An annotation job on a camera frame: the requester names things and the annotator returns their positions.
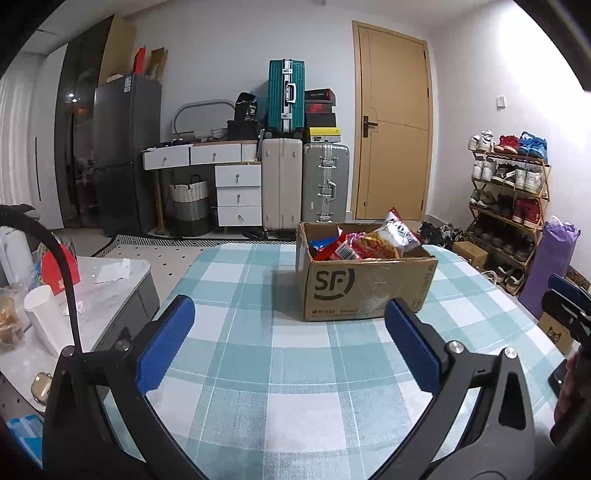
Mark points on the wooden shoe rack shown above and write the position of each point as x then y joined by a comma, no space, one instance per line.
517,159

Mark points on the white bottle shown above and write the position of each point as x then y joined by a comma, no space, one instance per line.
14,258

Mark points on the striped rug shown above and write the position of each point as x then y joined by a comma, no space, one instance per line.
152,241

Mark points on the red paper bag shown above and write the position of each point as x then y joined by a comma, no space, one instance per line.
55,274

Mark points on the wooden door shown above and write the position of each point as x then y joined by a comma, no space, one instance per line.
401,161

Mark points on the purple bag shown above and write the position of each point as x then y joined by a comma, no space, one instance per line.
545,272

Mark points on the black paper bag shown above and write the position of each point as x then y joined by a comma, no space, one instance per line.
246,107

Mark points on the red chip packet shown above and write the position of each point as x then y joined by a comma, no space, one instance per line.
332,254

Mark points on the white crumpled tissue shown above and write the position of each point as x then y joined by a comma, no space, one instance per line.
111,272

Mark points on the white paper cup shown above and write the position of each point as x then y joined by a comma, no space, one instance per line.
44,318

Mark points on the grey white laundry basket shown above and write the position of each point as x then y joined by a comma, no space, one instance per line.
189,207

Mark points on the clear plastic food bag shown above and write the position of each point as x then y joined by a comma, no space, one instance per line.
11,323

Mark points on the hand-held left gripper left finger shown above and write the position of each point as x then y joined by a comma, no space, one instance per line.
164,344

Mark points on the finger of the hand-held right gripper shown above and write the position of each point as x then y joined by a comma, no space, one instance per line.
565,318
565,286

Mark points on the white side table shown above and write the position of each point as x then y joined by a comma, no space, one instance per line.
115,300

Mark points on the shoe pile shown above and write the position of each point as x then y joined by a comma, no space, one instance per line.
431,230

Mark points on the flat cardboard sheet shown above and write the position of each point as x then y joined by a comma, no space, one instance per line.
117,50

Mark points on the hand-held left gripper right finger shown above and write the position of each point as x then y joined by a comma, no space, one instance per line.
413,346

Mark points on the printed cardboard box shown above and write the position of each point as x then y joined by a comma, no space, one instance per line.
556,332

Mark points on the shoe rack with shoes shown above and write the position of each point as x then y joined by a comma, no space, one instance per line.
526,210

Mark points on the small cardboard box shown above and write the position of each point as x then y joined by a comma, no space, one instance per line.
471,256

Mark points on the white wardrobe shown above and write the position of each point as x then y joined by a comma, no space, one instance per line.
27,161

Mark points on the grey fridge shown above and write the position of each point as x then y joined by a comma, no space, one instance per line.
124,152

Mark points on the white noodle snack packet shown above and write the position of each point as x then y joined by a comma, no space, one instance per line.
399,233
376,249

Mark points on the white light switch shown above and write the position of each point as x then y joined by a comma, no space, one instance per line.
501,101

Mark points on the white drawer desk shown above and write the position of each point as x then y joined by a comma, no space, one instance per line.
238,194

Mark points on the small beige case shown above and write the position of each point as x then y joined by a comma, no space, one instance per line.
40,386

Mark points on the brown paper bag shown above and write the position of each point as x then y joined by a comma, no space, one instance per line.
158,64

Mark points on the brown cardboard box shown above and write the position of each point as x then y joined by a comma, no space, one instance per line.
369,286

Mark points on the blue white packet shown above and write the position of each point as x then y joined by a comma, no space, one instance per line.
25,434

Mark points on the teal suitcase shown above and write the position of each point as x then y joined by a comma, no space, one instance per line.
279,97

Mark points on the silver suitcase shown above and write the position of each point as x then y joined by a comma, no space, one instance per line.
316,184

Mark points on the white suitcase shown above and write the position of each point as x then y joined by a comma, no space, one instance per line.
281,184

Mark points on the slim red bag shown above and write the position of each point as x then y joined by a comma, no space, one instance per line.
140,60

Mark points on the white arched frame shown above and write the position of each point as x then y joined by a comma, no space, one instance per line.
198,102

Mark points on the red black shoe box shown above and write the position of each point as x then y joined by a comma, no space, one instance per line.
319,107

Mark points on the blue cookie packet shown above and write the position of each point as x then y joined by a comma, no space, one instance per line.
323,243

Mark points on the dark glass cabinet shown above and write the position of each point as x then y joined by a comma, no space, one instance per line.
78,138

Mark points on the person's right forearm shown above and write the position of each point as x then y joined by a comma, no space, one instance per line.
575,397

